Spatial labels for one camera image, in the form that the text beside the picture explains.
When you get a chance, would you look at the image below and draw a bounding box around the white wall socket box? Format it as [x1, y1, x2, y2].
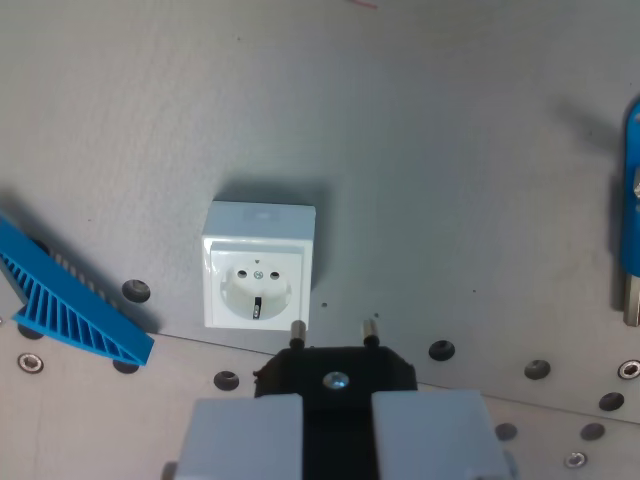
[201, 200, 317, 335]

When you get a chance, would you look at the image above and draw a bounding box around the black two-pin power plug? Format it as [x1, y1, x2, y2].
[253, 318, 419, 480]

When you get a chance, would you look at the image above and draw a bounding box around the grey base board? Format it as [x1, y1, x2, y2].
[0, 0, 640, 420]

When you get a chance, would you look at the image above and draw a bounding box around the blue ribbed plastic wedge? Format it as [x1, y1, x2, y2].
[0, 208, 156, 367]

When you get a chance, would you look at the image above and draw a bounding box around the dark countersunk screw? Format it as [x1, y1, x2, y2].
[428, 339, 457, 361]
[213, 369, 241, 392]
[122, 278, 152, 304]
[523, 358, 552, 381]

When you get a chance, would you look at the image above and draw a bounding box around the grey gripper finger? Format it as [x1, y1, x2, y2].
[371, 389, 520, 480]
[160, 394, 305, 480]

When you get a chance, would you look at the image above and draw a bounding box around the blue holder with metal part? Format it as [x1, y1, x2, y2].
[621, 95, 640, 327]

